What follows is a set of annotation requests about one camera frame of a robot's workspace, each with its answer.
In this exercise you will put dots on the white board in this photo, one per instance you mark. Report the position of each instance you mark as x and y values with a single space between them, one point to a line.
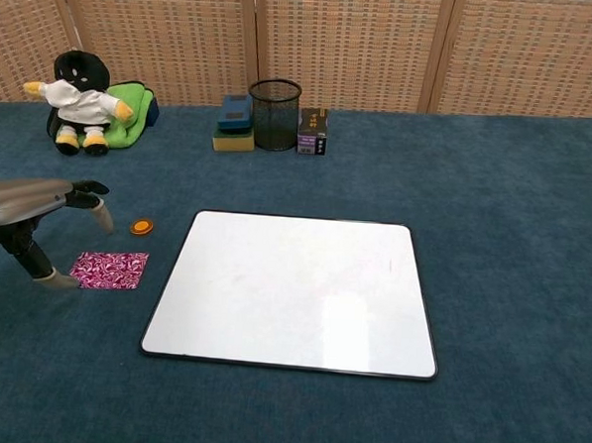
292 291

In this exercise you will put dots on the black mesh pen holder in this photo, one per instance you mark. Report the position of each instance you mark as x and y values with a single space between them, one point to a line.
275 113

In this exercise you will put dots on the black purple small box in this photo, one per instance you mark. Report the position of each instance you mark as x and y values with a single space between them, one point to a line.
313 131

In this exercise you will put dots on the purple patterned cloth square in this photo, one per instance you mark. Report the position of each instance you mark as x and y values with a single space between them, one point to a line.
110 270

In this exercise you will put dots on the blue box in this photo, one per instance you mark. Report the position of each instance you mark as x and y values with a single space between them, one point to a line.
235 112

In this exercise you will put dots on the yellow green sponge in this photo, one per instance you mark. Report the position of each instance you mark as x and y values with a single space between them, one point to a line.
233 141

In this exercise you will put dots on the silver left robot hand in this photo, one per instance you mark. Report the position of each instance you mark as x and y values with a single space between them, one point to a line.
24 202

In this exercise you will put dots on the green folded cloth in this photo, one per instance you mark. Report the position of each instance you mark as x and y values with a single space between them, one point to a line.
127 118

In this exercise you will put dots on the small orange disc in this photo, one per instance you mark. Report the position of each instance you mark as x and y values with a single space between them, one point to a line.
141 226

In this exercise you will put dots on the black plush doll white coat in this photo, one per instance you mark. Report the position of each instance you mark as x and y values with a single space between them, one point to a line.
79 103

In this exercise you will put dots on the woven folding screen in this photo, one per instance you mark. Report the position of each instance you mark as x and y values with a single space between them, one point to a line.
305 43

